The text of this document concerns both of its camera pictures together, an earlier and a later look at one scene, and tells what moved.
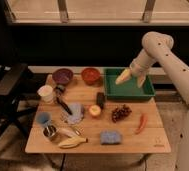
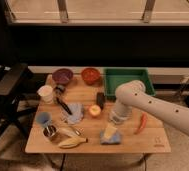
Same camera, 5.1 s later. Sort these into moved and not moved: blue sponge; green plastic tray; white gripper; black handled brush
Moved: white gripper
Not moved: green plastic tray; blue sponge; black handled brush
